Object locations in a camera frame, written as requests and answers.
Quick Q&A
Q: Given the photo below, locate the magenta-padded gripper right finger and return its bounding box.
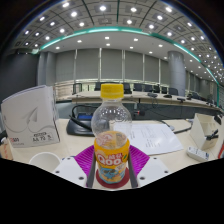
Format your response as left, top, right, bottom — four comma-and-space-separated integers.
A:
127, 144, 168, 189

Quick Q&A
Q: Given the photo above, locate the black conference microphone unit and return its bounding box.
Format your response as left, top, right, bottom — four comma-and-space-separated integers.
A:
65, 104, 98, 137

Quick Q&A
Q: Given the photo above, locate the white cardboard paper box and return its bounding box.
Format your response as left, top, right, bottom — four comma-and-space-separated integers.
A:
0, 84, 61, 149

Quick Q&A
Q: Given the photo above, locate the yellow-capped orange-label drink bottle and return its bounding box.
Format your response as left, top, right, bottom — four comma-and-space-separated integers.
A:
90, 83, 133, 185

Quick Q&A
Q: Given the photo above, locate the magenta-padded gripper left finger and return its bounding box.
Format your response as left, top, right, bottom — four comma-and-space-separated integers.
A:
52, 144, 98, 189

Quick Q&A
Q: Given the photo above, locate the row of black office chairs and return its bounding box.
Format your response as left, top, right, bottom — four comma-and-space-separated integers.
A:
71, 81, 181, 98

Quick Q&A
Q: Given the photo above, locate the group of ceiling lights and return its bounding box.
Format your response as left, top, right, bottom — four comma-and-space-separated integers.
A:
13, 1, 224, 78

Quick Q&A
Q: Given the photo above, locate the white printed paper sheet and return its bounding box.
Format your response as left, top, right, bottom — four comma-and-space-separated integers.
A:
113, 122, 184, 156

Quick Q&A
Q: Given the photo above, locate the white patterned mug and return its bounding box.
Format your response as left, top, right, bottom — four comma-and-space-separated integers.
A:
28, 151, 62, 174

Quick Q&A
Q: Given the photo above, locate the open white cardboard box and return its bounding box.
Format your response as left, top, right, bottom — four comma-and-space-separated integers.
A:
189, 112, 221, 151

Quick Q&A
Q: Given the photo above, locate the long conference desk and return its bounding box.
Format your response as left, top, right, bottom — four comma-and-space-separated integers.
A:
54, 90, 224, 121

